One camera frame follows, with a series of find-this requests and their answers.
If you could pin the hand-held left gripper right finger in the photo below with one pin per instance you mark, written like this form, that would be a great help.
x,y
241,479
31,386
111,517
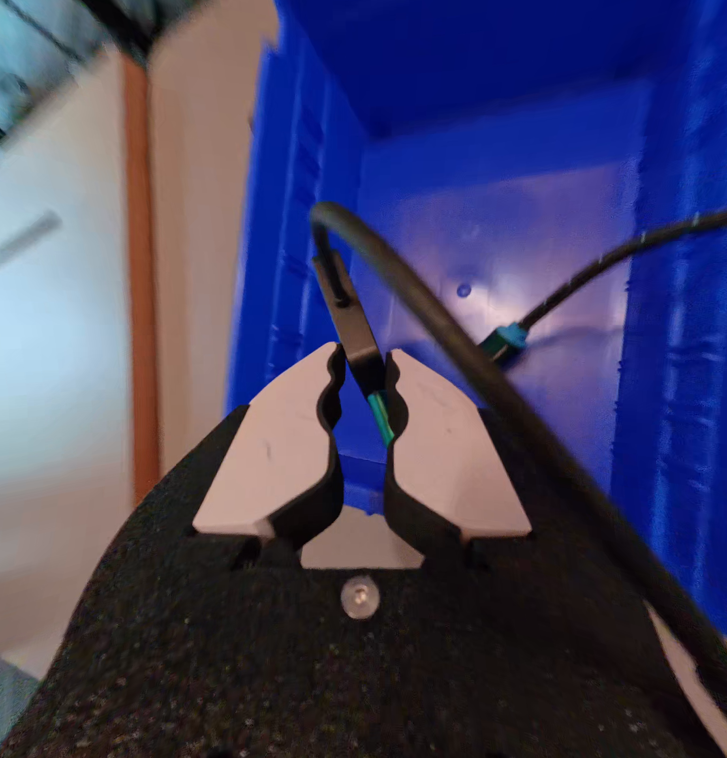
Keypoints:
x,y
452,462

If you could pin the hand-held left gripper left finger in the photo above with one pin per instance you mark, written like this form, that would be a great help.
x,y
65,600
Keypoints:
x,y
274,450

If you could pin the black square video adapter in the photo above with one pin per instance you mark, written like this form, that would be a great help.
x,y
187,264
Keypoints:
x,y
357,349

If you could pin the blue storage bin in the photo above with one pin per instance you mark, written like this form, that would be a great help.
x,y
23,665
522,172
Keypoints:
x,y
517,89

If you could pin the grey desk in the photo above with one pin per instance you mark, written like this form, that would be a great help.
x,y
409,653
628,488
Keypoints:
x,y
197,237

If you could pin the white desk brown edge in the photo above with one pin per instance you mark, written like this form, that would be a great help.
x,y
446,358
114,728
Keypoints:
x,y
55,355

